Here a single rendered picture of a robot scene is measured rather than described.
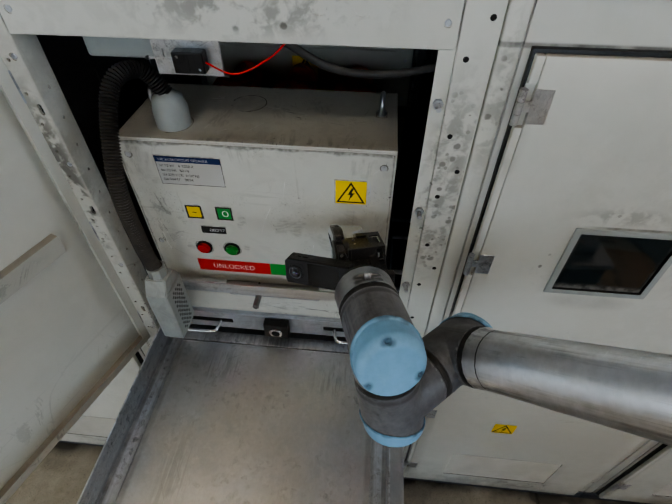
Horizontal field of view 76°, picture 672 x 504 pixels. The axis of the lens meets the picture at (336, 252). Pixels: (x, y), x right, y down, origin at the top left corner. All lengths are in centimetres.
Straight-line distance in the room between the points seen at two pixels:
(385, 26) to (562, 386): 47
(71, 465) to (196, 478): 117
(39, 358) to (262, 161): 59
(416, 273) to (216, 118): 48
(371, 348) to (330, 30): 40
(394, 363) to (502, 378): 15
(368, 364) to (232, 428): 56
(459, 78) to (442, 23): 7
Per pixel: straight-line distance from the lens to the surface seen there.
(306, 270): 69
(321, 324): 106
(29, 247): 94
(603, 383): 53
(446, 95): 65
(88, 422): 186
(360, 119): 83
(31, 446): 116
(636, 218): 82
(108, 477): 107
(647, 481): 187
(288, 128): 80
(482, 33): 62
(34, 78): 82
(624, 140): 72
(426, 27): 61
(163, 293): 94
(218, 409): 106
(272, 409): 104
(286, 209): 83
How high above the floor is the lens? 178
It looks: 45 degrees down
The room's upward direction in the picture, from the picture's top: straight up
